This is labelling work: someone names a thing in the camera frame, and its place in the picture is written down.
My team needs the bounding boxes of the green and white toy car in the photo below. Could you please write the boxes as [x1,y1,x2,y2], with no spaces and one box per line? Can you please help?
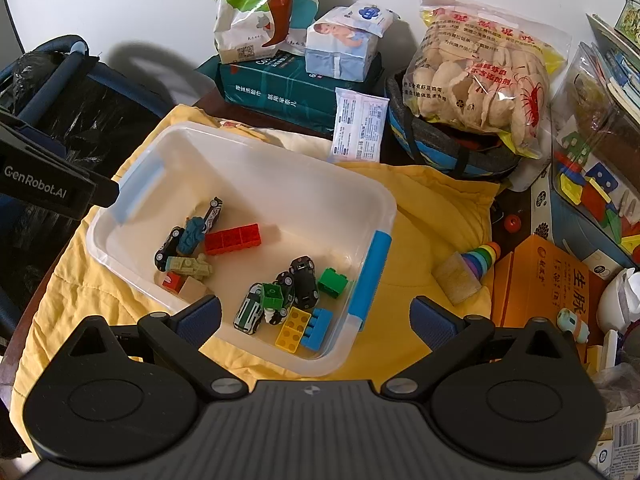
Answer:
[233,283,267,335]

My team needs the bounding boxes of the black plastic bag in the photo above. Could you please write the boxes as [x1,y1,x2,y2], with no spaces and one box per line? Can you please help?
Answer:
[0,50,166,311]

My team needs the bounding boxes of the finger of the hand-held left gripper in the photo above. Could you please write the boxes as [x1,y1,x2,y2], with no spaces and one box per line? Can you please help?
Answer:
[91,172,121,209]

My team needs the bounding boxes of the white barcode box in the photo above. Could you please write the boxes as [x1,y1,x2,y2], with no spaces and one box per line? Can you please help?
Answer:
[589,407,640,480]

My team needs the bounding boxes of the black and white toy car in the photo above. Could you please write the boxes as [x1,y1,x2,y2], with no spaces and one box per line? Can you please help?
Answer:
[202,197,224,234]

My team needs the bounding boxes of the blue toy vehicle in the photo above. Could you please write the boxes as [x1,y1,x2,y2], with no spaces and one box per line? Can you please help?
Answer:
[177,216,207,256]

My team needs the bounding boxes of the blue stroller frame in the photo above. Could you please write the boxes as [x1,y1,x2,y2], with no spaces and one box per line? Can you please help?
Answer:
[0,35,201,341]

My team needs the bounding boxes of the light blue tissue pack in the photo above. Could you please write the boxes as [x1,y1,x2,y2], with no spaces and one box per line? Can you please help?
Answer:
[304,2,401,84]

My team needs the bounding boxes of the clear bag of colourful blocks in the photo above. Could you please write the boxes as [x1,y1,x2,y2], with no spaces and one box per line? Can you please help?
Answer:
[549,41,640,262]

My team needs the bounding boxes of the white plastic container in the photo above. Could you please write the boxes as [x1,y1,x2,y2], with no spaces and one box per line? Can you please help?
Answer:
[86,121,398,377]

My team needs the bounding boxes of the stack of books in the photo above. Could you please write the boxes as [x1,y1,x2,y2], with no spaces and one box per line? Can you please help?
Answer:
[586,12,640,128]

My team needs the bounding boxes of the blue and white box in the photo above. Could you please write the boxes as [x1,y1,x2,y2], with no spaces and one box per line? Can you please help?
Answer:
[530,174,632,282]

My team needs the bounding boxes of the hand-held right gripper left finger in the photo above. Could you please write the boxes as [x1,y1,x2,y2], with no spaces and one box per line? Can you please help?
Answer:
[54,294,247,402]

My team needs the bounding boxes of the black and blue basket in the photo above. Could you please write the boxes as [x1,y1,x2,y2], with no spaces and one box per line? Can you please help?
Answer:
[385,71,524,181]

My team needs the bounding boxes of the green and white bag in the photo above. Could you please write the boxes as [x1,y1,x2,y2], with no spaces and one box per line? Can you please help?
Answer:
[209,0,321,64]

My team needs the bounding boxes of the teal toy figure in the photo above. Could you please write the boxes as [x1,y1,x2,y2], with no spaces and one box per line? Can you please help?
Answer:
[556,308,591,349]

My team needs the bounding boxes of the prawn cracker bag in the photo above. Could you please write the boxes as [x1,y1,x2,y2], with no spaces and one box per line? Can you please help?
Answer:
[403,0,573,161]

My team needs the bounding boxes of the dark green package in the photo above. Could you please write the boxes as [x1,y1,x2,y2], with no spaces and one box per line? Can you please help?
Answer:
[216,51,387,137]

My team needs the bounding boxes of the yellow blanket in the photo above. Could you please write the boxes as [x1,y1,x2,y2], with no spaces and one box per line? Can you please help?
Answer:
[9,104,502,428]

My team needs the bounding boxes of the yellow toy brick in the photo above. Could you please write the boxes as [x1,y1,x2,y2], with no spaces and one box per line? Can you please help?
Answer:
[275,307,312,351]

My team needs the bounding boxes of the rainbow stacking toy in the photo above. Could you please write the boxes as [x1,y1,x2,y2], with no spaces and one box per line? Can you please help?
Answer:
[459,241,502,281]

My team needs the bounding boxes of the round printed tin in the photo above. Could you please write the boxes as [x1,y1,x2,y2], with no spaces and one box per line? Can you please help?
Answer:
[619,0,640,45]

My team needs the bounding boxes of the beige toy vehicle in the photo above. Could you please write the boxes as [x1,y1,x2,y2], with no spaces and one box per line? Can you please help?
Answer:
[164,253,214,281]

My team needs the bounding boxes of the small wooden block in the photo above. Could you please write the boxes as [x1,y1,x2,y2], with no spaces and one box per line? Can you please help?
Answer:
[178,277,214,305]

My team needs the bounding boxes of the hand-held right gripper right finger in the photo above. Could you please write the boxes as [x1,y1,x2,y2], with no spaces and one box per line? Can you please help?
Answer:
[381,296,595,401]

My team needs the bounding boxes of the blue toy brick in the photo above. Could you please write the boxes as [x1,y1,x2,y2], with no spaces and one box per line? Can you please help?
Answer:
[299,308,334,352]

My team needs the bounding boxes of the long red toy brick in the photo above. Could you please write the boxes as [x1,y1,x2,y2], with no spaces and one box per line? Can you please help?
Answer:
[204,223,262,256]

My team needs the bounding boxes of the small white packet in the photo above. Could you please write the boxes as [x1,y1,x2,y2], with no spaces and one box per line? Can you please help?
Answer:
[329,87,390,164]

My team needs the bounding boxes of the orange box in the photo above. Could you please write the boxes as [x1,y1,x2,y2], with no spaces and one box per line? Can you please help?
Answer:
[491,233,592,350]

